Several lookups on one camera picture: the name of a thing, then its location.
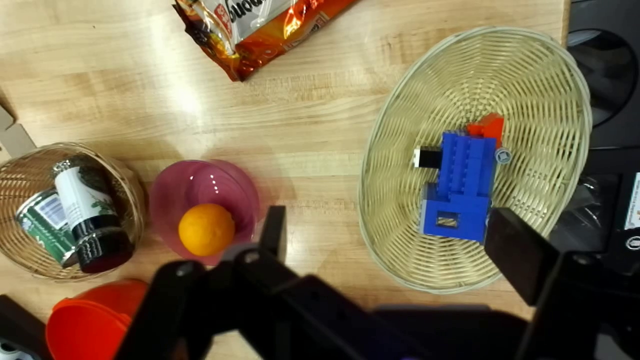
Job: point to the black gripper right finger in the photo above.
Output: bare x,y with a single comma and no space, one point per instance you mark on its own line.
585,308

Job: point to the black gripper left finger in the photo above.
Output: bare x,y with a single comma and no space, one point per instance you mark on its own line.
253,293

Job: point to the red orange noodle packet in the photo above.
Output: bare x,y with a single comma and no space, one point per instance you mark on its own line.
245,35

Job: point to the orange fruit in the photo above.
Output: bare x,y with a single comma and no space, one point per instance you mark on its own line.
207,228

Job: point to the large oval wicker basket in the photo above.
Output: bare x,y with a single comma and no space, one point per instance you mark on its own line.
525,76

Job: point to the pink plastic bowl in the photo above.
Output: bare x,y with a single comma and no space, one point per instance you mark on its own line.
190,182

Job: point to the blue lego block toy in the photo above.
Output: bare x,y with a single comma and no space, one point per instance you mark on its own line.
456,203

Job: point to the red plastic bowl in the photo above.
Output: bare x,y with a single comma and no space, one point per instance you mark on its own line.
94,322

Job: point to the white labelled dark bottle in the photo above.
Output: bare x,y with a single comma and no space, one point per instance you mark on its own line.
86,198

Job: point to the green labelled tin can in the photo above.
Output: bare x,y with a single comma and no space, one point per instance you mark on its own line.
43,219

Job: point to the cardboard piece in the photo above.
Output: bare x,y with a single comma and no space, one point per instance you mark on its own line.
14,140

